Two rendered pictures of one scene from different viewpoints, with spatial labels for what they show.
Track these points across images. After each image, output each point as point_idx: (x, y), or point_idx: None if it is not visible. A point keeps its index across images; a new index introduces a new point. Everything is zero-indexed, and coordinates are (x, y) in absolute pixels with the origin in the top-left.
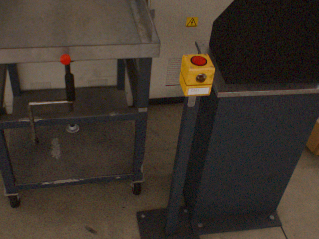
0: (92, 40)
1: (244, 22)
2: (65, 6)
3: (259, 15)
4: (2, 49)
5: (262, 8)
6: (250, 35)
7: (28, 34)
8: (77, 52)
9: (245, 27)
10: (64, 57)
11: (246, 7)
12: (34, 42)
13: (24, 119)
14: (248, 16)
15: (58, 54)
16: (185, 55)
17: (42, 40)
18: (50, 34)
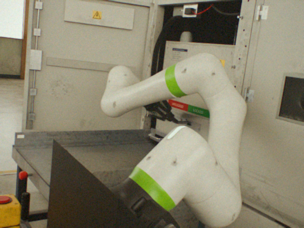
0: (47, 174)
1: (51, 189)
2: (98, 163)
3: (57, 185)
4: (19, 153)
5: (58, 177)
6: (53, 211)
7: (44, 157)
8: (35, 176)
9: (51, 197)
10: (21, 171)
11: (52, 168)
12: (33, 159)
13: (22, 225)
14: (53, 182)
15: (30, 172)
16: (12, 194)
17: (38, 161)
18: (48, 162)
